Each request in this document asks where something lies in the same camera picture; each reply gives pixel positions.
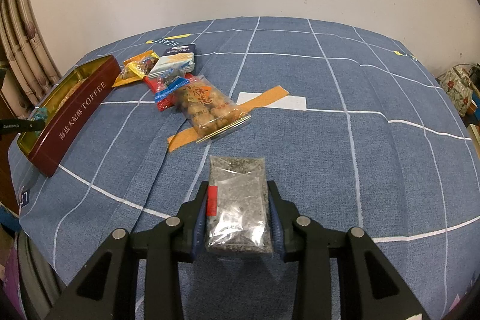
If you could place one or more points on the gold red toffee tin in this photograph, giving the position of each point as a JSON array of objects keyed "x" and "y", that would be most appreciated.
[{"x": 68, "y": 107}]

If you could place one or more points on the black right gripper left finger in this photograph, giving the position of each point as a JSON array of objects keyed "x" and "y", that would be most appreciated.
[{"x": 105, "y": 287}]

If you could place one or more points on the orange sunflower seed packet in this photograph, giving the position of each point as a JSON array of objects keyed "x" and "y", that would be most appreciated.
[{"x": 136, "y": 68}]

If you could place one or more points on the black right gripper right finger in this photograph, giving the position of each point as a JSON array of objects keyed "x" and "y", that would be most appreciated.
[{"x": 370, "y": 287}]

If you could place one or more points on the blue snack packet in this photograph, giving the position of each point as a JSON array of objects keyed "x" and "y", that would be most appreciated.
[{"x": 41, "y": 114}]

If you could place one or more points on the small blue clear packet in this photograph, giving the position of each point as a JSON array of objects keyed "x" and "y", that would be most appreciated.
[{"x": 168, "y": 82}]

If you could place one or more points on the beige patterned curtain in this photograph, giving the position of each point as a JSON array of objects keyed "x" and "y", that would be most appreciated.
[{"x": 31, "y": 71}]

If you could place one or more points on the floral fabric bag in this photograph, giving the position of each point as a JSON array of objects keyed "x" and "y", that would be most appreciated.
[{"x": 460, "y": 89}]

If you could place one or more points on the red snack packet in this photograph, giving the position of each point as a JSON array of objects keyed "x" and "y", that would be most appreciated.
[{"x": 167, "y": 103}]

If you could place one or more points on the clear packet of dark snack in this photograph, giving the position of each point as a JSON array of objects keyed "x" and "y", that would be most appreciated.
[{"x": 238, "y": 207}]

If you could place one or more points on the navy white biscuit packet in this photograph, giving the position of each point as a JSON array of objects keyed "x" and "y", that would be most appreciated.
[{"x": 179, "y": 57}]

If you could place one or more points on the clear bag of nut balls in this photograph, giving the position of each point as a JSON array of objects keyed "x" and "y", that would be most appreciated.
[{"x": 198, "y": 89}]

